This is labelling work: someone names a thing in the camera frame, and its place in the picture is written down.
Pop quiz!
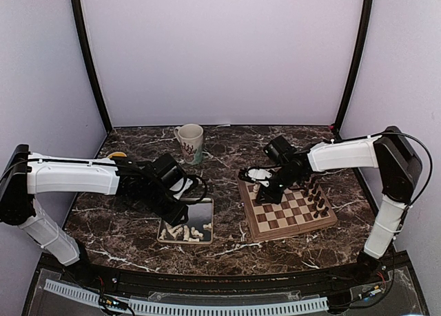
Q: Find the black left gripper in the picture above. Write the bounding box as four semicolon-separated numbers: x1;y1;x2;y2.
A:
142;184;189;227

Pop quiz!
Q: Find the wooden chessboard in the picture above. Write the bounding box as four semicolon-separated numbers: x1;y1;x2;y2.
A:
237;179;338;242

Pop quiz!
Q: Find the silver metal tray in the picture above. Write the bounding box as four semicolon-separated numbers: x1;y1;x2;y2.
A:
156;198;214;245

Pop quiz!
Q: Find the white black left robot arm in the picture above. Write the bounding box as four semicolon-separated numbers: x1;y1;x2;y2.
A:
1;144;207;286

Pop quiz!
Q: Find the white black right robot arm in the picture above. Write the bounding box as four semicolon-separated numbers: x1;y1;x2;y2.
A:
244;126;428;284

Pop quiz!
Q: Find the dark chess pieces row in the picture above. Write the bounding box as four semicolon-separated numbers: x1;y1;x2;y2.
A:
301;177;329;219

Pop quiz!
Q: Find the white pieces pile in tray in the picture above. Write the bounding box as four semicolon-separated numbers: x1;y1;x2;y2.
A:
157;222;213;244

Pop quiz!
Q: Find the white mug orange interior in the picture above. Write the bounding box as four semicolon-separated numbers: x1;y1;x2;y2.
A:
107;151;127;158

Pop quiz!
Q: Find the white floral ceramic mug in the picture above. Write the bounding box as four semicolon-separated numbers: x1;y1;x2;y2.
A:
174;124;204;165

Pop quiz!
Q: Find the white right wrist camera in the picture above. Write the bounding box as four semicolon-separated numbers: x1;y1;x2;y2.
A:
238;167;273;187

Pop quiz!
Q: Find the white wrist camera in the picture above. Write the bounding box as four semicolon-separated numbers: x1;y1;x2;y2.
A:
170;178;194;200
238;167;273;187

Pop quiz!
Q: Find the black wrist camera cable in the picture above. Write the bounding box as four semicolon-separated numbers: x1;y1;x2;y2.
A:
182;175;209;205

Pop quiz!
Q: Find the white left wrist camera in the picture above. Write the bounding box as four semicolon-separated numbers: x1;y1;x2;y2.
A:
170;178;194;200

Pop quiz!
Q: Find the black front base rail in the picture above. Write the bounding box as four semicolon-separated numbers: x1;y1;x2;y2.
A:
34;253;414;299

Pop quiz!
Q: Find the white slotted cable duct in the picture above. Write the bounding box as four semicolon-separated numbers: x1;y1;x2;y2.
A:
43;280;329;315

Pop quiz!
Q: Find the right black frame post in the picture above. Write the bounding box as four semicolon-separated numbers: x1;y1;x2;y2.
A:
334;0;373;134

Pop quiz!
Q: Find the black frame post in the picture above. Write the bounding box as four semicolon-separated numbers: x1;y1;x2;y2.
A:
334;0;373;134
70;0;113;134

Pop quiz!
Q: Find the left black frame post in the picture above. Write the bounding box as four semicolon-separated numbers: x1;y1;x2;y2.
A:
70;0;113;134

